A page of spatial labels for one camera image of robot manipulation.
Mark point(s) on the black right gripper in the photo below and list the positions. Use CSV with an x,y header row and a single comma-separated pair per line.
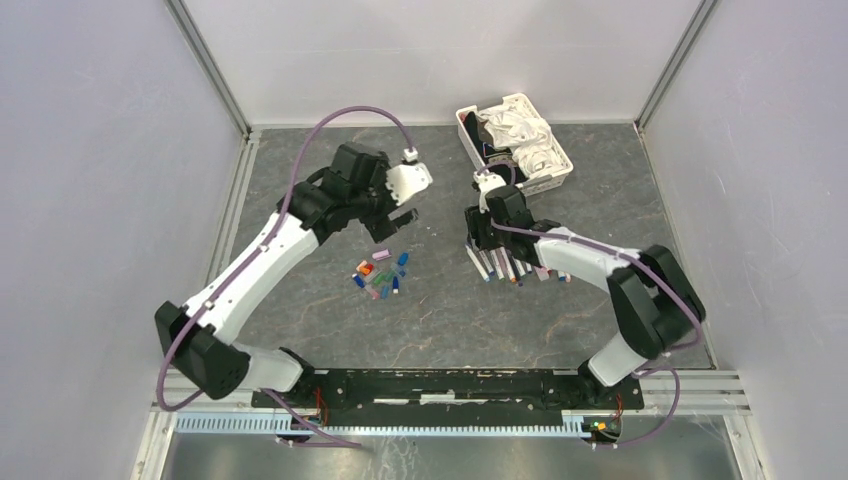
x,y
475,221

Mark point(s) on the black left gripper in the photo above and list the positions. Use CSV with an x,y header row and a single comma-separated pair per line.
x,y
380,224

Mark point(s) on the pink highlighter cap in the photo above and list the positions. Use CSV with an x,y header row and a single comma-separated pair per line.
x,y
381,255

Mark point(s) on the pink highlighter pen body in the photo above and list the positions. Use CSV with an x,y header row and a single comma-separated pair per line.
x,y
543,273

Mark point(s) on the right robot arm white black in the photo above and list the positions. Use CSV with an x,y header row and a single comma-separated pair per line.
x,y
656,308

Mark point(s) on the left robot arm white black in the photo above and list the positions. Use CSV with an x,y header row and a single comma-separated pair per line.
x,y
199,336

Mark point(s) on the black item in basket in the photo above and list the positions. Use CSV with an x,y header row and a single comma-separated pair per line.
x,y
500,158

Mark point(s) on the crumpled white cloth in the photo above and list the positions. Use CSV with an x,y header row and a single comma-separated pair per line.
x,y
516,124

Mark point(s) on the white plastic basket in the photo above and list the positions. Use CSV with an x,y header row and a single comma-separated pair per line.
x,y
533,186

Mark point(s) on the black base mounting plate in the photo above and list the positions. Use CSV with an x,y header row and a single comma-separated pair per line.
x,y
458,397

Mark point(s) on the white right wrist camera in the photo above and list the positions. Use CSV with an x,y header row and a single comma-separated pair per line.
x,y
486,183

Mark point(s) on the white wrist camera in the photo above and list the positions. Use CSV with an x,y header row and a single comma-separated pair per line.
x,y
407,180
486,183

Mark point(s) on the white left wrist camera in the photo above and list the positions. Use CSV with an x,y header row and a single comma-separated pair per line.
x,y
407,180

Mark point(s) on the aluminium frame rail left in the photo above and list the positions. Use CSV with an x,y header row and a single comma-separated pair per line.
x,y
235,198

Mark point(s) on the aluminium frame rail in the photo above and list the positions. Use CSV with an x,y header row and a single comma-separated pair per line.
x,y
235,198
701,392

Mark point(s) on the white slotted cable duct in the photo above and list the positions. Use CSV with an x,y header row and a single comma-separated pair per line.
x,y
282,424

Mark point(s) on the aluminium frame rail front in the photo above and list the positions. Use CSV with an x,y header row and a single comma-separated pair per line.
x,y
701,392

